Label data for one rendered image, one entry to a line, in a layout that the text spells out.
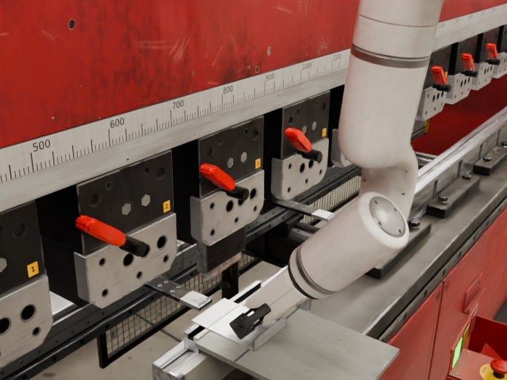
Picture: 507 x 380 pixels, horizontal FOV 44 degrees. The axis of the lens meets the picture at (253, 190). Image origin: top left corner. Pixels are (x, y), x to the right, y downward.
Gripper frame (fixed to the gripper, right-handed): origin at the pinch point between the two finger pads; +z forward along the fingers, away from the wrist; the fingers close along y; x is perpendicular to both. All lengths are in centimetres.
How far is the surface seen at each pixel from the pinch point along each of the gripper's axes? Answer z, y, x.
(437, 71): -22, -69, -18
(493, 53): -20, -111, -17
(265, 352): -1.4, 3.3, 5.3
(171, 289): 13.2, -0.4, -12.4
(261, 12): -33.2, -4.9, -32.7
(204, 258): -3.5, 4.0, -11.6
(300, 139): -21.5, -10.2, -17.2
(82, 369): 155, -53, -23
